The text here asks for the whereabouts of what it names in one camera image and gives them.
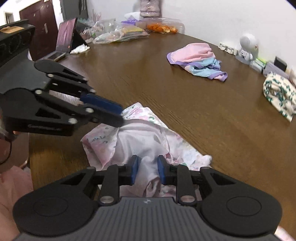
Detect pink floral dress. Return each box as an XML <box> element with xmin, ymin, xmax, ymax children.
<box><xmin>81</xmin><ymin>102</ymin><xmax>212</xmax><ymax>197</ymax></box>

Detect pink sleeve forearm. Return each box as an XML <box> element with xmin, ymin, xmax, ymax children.
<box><xmin>1</xmin><ymin>166</ymin><xmax>33</xmax><ymax>240</ymax></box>

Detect white crumpled tissue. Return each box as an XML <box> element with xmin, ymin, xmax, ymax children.
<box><xmin>70</xmin><ymin>44</ymin><xmax>90</xmax><ymax>54</ymax></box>

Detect clear bag of items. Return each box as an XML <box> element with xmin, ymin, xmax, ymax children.
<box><xmin>80</xmin><ymin>19</ymin><xmax>149</xmax><ymax>44</ymax></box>

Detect purple tissue box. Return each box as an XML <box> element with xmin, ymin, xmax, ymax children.
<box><xmin>121</xmin><ymin>19</ymin><xmax>142</xmax><ymax>26</ymax></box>

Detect bag of oranges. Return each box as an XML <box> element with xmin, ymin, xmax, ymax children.
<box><xmin>145</xmin><ymin>18</ymin><xmax>185</xmax><ymax>34</ymax></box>

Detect patterned flower vase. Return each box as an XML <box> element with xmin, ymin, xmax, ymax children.
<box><xmin>140</xmin><ymin>0</ymin><xmax>161</xmax><ymax>18</ymax></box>

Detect pink blue purple garment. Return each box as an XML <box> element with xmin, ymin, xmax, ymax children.
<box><xmin>166</xmin><ymin>43</ymin><xmax>228</xmax><ymax>82</ymax></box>

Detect folded green floral garment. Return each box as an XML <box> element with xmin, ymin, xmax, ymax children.
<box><xmin>262</xmin><ymin>72</ymin><xmax>295</xmax><ymax>122</ymax></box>

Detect white blocky figurine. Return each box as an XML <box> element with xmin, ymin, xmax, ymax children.
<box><xmin>218</xmin><ymin>42</ymin><xmax>238</xmax><ymax>56</ymax></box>

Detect green white small boxes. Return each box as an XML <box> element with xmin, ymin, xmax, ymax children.
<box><xmin>249</xmin><ymin>58</ymin><xmax>266</xmax><ymax>73</ymax></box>

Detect grey tin box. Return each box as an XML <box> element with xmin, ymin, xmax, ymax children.
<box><xmin>262</xmin><ymin>61</ymin><xmax>288</xmax><ymax>79</ymax></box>

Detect white robot speaker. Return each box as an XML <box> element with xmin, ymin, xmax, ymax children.
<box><xmin>235</xmin><ymin>33</ymin><xmax>259</xmax><ymax>65</ymax></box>

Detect small black box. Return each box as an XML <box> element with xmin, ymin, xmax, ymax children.
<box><xmin>273</xmin><ymin>56</ymin><xmax>287</xmax><ymax>72</ymax></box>

